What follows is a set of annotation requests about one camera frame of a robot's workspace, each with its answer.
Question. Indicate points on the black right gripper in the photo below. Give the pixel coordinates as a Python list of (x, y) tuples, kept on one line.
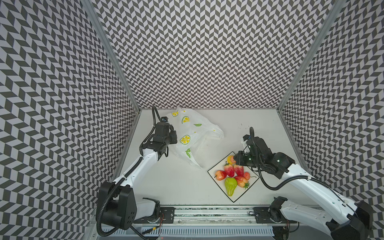
[(242, 157)]

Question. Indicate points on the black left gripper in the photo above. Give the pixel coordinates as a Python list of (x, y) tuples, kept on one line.
[(174, 136)]

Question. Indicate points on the yellow fake lemon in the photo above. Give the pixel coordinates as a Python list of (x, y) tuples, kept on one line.
[(231, 160)]

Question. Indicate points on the small pink fake peach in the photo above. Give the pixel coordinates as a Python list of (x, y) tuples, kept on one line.
[(247, 176)]

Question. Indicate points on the red-yellow fake strawberry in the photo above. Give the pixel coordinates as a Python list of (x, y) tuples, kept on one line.
[(242, 182)]

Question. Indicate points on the green fake pear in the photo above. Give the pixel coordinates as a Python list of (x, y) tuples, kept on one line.
[(230, 185)]

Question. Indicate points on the large red fake apple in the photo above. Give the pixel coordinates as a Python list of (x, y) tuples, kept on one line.
[(220, 175)]

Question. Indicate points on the white lemon-print plastic bag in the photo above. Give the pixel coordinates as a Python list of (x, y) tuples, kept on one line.
[(192, 130)]

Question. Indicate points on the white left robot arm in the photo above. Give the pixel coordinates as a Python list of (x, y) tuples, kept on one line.
[(117, 206)]

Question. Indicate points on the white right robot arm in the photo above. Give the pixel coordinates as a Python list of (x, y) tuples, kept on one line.
[(339, 217)]

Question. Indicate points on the white perforated vent strip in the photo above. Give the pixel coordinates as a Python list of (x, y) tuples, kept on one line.
[(207, 231)]

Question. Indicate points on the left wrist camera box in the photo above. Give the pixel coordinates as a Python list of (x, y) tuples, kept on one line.
[(165, 119)]

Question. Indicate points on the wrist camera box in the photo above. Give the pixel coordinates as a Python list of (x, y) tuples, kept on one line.
[(165, 119), (244, 141)]

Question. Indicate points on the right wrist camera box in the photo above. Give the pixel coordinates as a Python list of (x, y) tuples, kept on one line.
[(244, 141)]

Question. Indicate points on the aluminium left corner post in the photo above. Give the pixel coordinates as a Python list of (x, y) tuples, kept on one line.
[(92, 16)]

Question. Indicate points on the aluminium corner post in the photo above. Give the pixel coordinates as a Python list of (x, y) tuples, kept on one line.
[(92, 16), (322, 33)]

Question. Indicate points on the aluminium right corner post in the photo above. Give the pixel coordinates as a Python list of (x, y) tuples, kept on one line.
[(322, 33)]

